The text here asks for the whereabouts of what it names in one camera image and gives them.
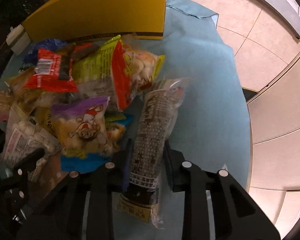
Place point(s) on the yellow cardboard box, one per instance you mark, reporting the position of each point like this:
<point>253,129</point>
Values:
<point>79,20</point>

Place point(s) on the purple cartoon popcorn bag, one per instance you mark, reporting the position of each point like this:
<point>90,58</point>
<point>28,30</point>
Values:
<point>81,128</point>

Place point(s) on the clear white-label snack bag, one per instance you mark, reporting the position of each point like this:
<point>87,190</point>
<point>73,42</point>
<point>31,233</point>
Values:
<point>24,137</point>

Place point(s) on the light blue printed tablecloth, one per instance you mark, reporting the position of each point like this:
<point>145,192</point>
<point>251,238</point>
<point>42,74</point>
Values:
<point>213,127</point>

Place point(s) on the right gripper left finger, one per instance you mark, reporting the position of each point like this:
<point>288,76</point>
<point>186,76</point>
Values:
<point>80,206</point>

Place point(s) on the white lidded cup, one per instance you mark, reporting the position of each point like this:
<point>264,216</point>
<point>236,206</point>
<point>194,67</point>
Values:
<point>18,39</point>

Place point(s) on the large red snack packet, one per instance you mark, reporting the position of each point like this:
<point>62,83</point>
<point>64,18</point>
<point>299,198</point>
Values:
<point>53,73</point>

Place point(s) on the clear black-text snack tube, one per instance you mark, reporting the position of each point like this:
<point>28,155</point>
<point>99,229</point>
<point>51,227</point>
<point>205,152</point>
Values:
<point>156,123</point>

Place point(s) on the blue snack bag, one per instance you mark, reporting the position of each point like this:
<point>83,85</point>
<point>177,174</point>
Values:
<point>50,44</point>

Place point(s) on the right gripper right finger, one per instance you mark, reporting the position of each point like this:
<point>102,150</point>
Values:
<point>235,213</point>

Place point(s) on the pink cracker packet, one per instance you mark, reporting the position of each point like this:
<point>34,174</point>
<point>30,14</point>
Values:
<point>6,100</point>

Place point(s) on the red yellow popcorn bag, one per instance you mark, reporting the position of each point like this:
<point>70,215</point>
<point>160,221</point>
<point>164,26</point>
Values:
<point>132,71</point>

